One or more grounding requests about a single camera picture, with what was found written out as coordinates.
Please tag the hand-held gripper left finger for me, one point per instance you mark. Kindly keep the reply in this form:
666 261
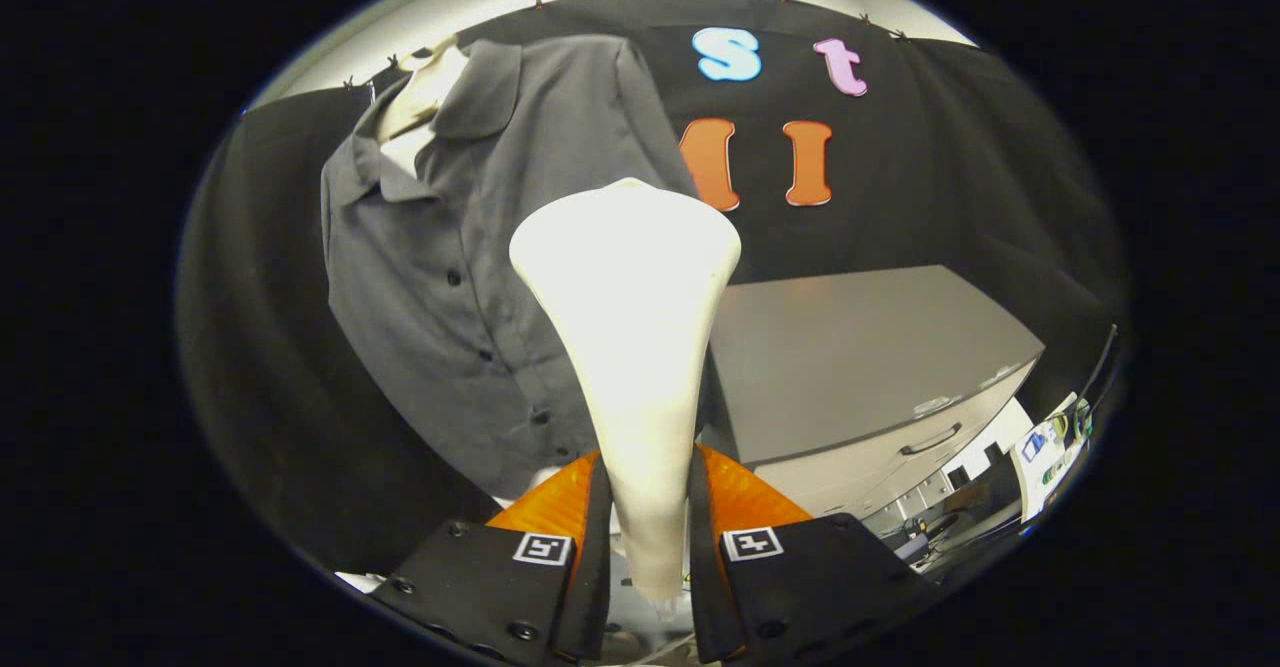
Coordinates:
596 567

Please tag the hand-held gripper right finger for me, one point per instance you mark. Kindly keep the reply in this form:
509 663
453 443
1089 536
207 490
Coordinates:
703 567

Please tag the grey button shirt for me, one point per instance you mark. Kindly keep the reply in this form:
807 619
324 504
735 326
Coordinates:
440 327

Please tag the cream clothes hanger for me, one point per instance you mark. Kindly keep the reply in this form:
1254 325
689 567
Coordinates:
425 92

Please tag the white crumpled sheet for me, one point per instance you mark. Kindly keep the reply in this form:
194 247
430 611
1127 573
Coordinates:
360 581

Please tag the grey drawer cabinet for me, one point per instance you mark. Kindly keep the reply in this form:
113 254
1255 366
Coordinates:
860 347

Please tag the black computer monitor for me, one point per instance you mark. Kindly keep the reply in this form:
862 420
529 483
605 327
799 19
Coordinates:
1100 367

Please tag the black backdrop cloth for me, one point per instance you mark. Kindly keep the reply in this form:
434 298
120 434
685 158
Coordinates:
950 187

